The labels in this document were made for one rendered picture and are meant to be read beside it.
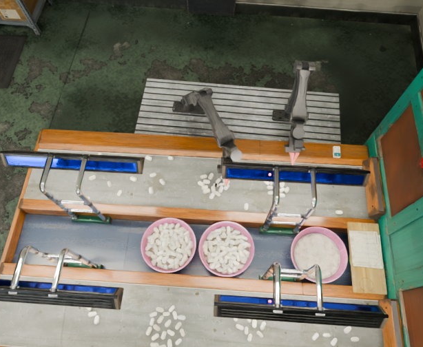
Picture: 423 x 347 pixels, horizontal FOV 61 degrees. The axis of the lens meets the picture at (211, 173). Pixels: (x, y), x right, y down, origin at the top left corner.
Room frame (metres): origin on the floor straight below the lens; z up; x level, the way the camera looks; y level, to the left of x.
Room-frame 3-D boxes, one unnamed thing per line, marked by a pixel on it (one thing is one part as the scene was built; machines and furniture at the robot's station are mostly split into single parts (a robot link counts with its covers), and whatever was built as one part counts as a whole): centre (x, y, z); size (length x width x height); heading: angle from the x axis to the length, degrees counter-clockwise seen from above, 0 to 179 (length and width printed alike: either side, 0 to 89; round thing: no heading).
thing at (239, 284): (0.23, 0.12, 0.71); 1.81 x 0.05 x 0.11; 84
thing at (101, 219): (0.64, 0.62, 0.90); 0.20 x 0.19 x 0.45; 84
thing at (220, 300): (0.07, -0.30, 1.08); 0.62 x 0.08 x 0.07; 84
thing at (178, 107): (1.25, 0.12, 0.71); 0.20 x 0.07 x 0.08; 82
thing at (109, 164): (0.72, 0.61, 1.08); 0.62 x 0.08 x 0.07; 84
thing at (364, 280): (0.31, -0.71, 0.77); 0.33 x 0.15 x 0.01; 174
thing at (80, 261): (0.24, 0.66, 0.90); 0.20 x 0.19 x 0.45; 84
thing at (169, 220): (0.40, 0.22, 0.72); 0.27 x 0.27 x 0.10
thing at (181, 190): (0.73, 0.07, 0.73); 1.81 x 0.30 x 0.02; 84
